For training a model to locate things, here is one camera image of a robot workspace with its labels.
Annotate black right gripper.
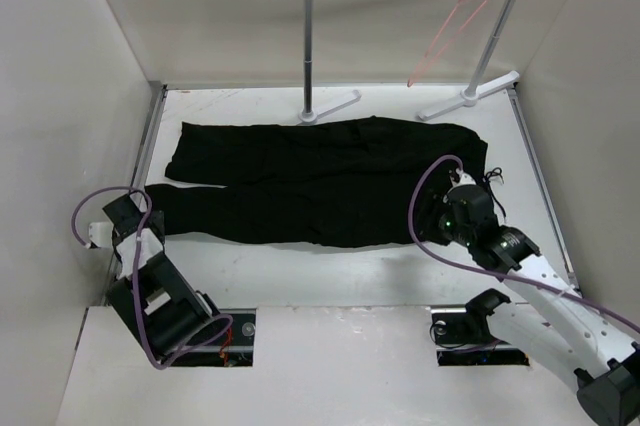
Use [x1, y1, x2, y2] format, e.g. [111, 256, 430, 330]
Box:
[398, 189, 475, 248]

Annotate black trousers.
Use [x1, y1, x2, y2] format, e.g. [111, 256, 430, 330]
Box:
[146, 117, 488, 248]

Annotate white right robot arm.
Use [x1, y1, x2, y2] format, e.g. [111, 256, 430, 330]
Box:
[437, 184, 639, 425]

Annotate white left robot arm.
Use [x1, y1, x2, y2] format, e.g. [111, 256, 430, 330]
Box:
[103, 194, 229, 365]

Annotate white clothes rack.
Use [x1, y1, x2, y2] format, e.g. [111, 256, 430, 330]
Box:
[299, 0, 523, 124]

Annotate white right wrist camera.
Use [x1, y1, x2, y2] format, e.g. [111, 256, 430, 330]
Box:
[449, 168, 476, 188]

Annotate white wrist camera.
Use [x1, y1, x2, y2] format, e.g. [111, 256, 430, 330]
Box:
[449, 168, 476, 188]
[88, 221, 115, 250]

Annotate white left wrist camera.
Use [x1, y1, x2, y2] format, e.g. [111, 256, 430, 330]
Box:
[88, 221, 115, 250]

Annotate right aluminium frame rail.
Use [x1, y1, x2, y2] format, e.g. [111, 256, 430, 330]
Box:
[507, 86, 581, 293]

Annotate aluminium frame rail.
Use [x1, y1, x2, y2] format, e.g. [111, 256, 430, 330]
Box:
[507, 86, 581, 293]
[98, 81, 167, 306]

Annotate left aluminium frame rail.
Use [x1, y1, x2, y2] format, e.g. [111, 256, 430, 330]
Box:
[98, 81, 167, 306]

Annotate pink wire hanger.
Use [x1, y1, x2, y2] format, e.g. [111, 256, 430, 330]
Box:
[406, 0, 489, 88]

